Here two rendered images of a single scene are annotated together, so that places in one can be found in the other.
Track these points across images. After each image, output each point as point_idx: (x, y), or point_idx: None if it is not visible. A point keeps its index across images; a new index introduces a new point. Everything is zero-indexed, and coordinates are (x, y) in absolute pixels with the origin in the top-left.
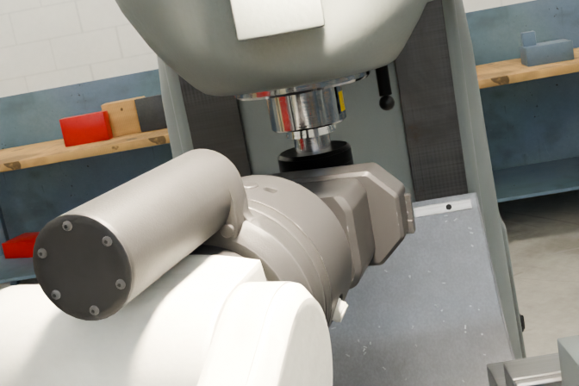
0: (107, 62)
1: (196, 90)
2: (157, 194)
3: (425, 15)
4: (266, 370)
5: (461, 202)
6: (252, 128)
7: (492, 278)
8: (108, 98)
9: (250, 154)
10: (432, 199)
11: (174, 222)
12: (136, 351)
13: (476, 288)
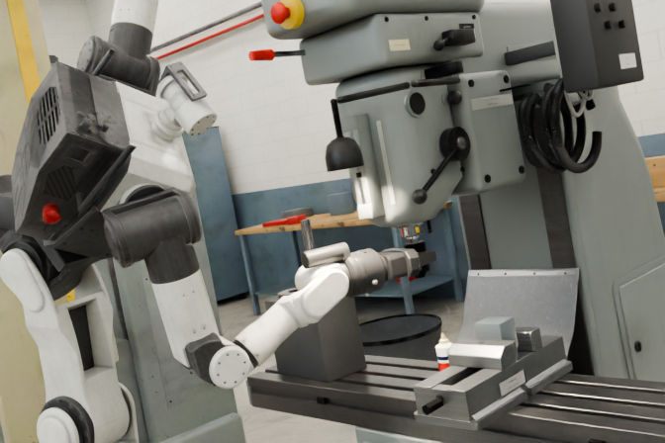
0: (656, 120)
1: (465, 205)
2: (321, 250)
3: (553, 182)
4: (321, 279)
5: (571, 271)
6: (487, 224)
7: (574, 310)
8: (655, 152)
9: (486, 235)
10: (559, 268)
11: (322, 255)
12: (312, 275)
13: (566, 312)
